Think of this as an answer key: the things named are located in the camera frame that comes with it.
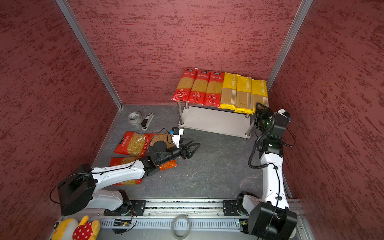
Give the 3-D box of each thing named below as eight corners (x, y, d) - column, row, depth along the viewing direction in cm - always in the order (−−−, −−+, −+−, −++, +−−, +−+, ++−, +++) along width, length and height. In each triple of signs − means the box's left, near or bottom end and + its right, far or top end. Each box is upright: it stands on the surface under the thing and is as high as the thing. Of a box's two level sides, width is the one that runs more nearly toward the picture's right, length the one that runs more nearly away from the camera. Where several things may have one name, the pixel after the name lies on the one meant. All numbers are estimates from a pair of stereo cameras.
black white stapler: (141, 129, 108) (139, 126, 104) (149, 115, 116) (148, 111, 113) (145, 130, 107) (143, 127, 104) (153, 116, 116) (152, 112, 112)
